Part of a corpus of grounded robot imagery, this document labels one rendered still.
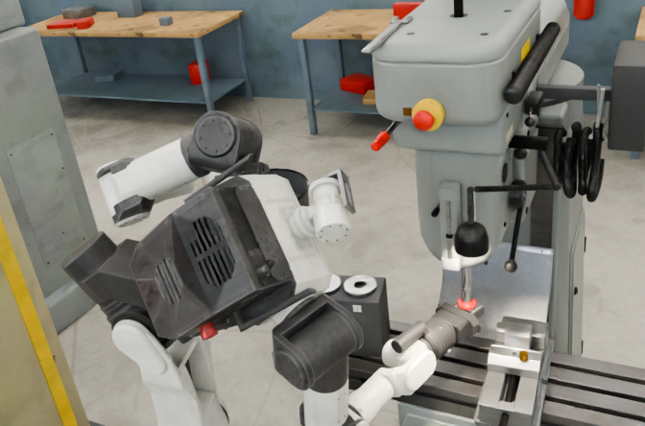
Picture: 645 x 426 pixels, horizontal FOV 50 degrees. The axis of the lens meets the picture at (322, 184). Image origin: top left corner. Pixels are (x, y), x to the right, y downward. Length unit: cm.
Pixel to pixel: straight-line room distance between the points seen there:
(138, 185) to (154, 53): 619
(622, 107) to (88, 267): 122
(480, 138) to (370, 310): 64
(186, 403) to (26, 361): 144
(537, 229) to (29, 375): 200
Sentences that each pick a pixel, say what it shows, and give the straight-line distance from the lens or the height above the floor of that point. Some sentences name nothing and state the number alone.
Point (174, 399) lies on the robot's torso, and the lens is 166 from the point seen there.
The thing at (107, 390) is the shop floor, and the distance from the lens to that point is 365.
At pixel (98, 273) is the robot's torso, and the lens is 150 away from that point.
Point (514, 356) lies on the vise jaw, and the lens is 182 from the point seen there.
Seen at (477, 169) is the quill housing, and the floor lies 158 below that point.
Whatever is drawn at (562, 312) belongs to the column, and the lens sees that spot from 229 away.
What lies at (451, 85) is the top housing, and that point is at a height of 182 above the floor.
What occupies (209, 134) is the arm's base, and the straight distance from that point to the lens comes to 134.
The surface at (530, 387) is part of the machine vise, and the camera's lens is 180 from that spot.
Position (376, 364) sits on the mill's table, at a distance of 197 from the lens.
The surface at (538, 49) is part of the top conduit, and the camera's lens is 155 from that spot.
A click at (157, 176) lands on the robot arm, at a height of 169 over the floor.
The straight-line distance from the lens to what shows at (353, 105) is 583.
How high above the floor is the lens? 226
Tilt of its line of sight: 26 degrees down
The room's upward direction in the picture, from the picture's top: 7 degrees counter-clockwise
